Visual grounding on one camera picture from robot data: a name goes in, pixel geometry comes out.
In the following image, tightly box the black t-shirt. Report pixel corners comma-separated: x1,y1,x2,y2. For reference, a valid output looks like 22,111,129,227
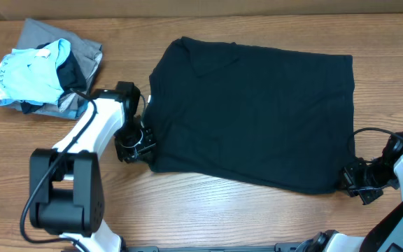
144,37,355,194

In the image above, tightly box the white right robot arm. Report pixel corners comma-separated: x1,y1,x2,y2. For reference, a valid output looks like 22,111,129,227
296,127,403,252

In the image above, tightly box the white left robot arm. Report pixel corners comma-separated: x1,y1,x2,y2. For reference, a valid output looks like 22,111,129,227
20,82,156,252

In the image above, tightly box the black garment in pile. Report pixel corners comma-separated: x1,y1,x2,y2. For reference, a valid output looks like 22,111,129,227
20,51,87,114

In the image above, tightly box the light blue shirt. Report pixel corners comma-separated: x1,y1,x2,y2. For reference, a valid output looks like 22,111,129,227
0,38,71,106

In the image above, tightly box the grey folded garment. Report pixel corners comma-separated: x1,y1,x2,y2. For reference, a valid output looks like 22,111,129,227
16,18,103,119

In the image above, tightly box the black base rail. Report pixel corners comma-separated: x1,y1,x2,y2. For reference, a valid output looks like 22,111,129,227
120,242,301,252

